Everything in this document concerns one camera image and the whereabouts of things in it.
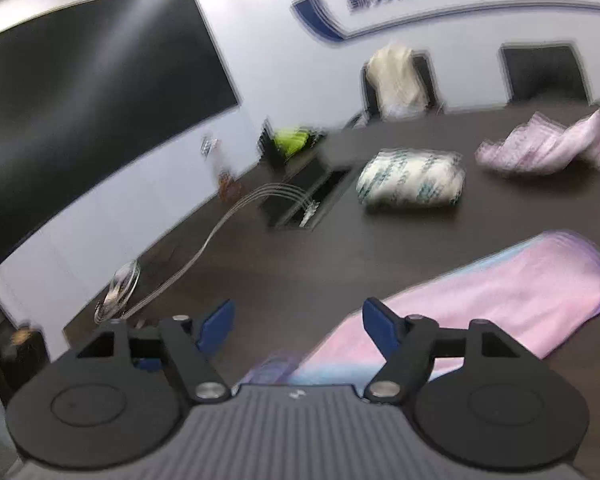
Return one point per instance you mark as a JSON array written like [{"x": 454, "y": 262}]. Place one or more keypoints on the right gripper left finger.
[{"x": 121, "y": 394}]

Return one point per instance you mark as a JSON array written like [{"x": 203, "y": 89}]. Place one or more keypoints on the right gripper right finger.
[{"x": 474, "y": 394}]

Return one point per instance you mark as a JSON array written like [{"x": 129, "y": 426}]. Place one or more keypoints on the pink blue hooded garment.
[{"x": 540, "y": 291}]

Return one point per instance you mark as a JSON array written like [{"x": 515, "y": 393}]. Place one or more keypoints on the white green floral garment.
[{"x": 411, "y": 178}]

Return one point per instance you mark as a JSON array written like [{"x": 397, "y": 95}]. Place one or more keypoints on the plastic drink bottle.
[{"x": 229, "y": 189}]

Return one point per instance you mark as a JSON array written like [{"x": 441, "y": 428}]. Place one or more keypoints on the pink patterned crumpled garment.
[{"x": 541, "y": 147}]

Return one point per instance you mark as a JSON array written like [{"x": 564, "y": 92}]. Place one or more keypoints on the black walkie-talkie holder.
[{"x": 269, "y": 151}]

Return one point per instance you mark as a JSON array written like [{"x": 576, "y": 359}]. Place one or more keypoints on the office chair with cream cloth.
[{"x": 370, "y": 111}]

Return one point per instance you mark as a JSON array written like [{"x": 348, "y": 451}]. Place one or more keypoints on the neon yellow item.
[{"x": 289, "y": 141}]

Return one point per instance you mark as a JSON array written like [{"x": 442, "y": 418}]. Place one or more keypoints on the cream cloth on chair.
[{"x": 399, "y": 90}]

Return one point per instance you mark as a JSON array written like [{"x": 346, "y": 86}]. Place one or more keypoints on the table cable box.
[{"x": 320, "y": 184}]

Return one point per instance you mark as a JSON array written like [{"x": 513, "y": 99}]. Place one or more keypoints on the large black wall screen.
[{"x": 87, "y": 89}]

